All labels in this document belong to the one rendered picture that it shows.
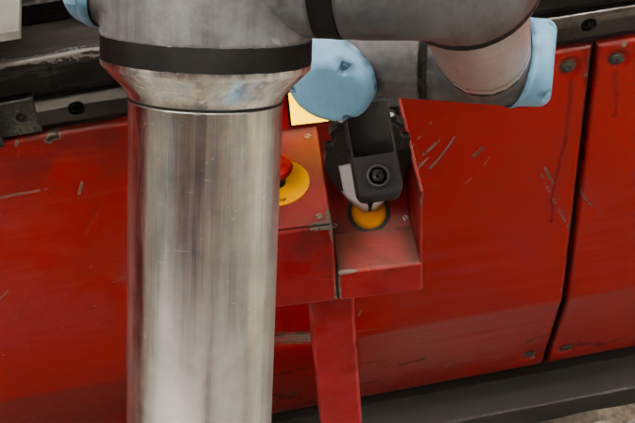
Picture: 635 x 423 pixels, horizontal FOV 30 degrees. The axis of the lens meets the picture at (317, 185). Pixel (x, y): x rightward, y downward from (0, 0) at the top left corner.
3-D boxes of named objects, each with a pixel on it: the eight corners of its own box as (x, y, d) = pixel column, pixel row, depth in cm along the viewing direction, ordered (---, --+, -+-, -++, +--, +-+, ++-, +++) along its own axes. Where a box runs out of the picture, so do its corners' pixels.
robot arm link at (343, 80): (413, 65, 94) (431, -22, 101) (275, 56, 96) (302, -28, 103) (415, 134, 100) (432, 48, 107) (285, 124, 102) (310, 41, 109)
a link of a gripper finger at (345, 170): (364, 178, 133) (361, 121, 127) (370, 218, 130) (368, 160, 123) (336, 182, 133) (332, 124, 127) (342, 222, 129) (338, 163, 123)
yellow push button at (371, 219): (352, 233, 132) (353, 229, 130) (349, 200, 133) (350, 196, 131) (386, 229, 132) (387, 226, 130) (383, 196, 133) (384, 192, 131)
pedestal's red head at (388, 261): (241, 313, 129) (221, 193, 116) (234, 211, 140) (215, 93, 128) (423, 291, 129) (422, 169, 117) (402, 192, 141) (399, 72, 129)
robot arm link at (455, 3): (578, -220, 55) (559, 5, 103) (343, -225, 57) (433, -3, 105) (556, 29, 54) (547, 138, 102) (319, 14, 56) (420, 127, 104)
